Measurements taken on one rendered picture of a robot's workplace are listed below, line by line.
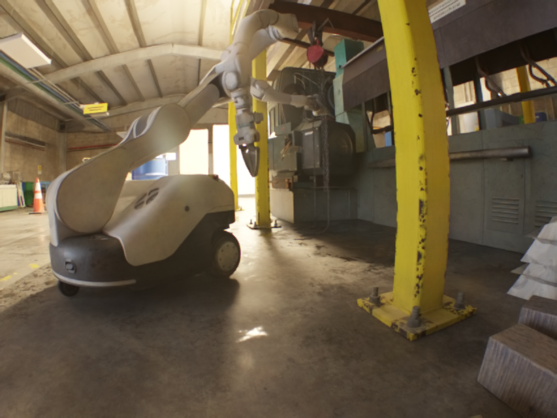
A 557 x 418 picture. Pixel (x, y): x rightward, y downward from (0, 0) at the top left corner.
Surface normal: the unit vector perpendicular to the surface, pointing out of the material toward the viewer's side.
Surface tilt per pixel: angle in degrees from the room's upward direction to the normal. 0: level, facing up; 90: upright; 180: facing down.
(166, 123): 90
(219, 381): 0
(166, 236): 90
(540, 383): 90
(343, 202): 90
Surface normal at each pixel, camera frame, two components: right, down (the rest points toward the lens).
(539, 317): -0.90, 0.06
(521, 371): -0.99, 0.04
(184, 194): 0.80, 0.03
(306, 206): 0.28, 0.07
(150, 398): -0.03, -1.00
